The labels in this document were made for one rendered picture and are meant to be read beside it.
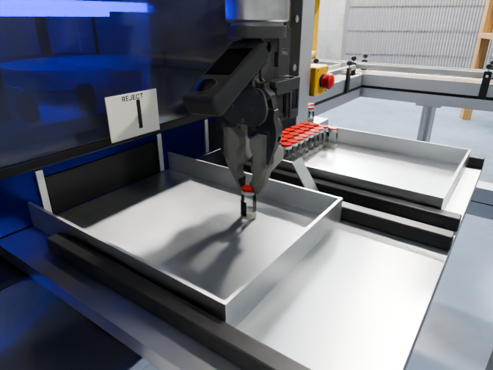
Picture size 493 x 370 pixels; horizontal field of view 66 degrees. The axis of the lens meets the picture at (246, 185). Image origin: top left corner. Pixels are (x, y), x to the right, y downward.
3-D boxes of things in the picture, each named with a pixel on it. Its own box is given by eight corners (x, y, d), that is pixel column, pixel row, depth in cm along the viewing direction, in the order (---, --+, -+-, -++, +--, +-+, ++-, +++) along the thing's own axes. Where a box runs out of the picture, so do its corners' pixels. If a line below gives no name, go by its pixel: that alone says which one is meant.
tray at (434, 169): (244, 169, 72) (244, 151, 70) (308, 136, 91) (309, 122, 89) (438, 220, 53) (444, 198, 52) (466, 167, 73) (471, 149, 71)
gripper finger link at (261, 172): (292, 186, 54) (290, 122, 50) (269, 201, 49) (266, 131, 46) (274, 183, 55) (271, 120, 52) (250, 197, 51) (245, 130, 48)
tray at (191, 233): (33, 225, 52) (26, 202, 51) (170, 169, 71) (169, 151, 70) (226, 335, 34) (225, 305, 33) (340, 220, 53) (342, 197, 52)
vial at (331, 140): (324, 147, 82) (326, 127, 80) (329, 145, 84) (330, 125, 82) (334, 150, 81) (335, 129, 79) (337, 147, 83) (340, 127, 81)
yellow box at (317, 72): (290, 94, 99) (290, 65, 96) (302, 89, 104) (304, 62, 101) (315, 97, 95) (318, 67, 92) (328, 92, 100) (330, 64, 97)
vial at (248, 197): (238, 217, 54) (237, 190, 52) (246, 211, 55) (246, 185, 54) (250, 222, 52) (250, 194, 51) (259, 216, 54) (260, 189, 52)
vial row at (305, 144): (277, 167, 72) (278, 144, 70) (319, 143, 85) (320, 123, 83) (287, 169, 71) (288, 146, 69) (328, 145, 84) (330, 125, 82)
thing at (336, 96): (275, 136, 104) (277, 78, 97) (231, 128, 112) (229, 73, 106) (363, 98, 155) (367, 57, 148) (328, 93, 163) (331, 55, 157)
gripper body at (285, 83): (299, 121, 51) (305, 25, 47) (265, 136, 45) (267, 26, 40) (253, 113, 56) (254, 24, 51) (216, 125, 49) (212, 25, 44)
